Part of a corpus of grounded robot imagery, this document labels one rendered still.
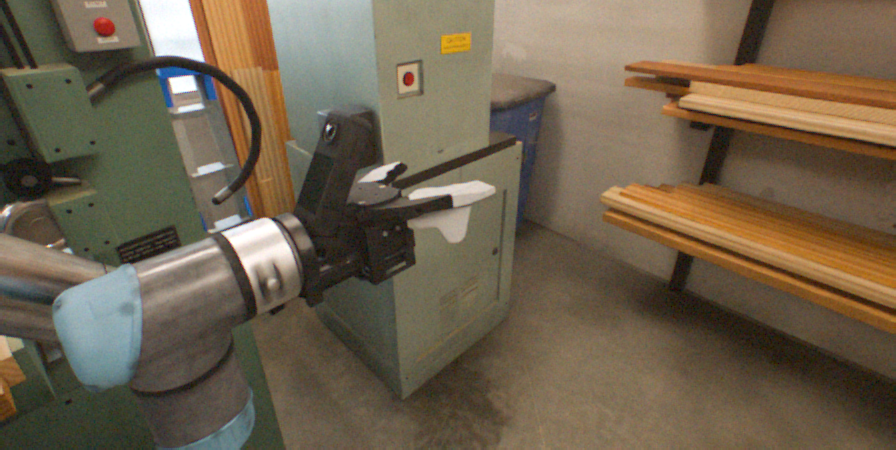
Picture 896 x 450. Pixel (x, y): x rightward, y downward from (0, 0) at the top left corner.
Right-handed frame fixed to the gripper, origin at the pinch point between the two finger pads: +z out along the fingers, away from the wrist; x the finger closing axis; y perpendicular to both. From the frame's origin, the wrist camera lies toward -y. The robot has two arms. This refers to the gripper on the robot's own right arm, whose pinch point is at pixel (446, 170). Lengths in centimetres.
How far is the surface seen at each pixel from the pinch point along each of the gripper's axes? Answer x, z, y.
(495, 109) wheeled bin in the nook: -95, 118, 21
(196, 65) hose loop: -70, -5, -13
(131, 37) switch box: -66, -16, -19
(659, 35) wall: -48, 177, -4
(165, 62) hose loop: -69, -11, -14
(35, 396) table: -47, -46, 31
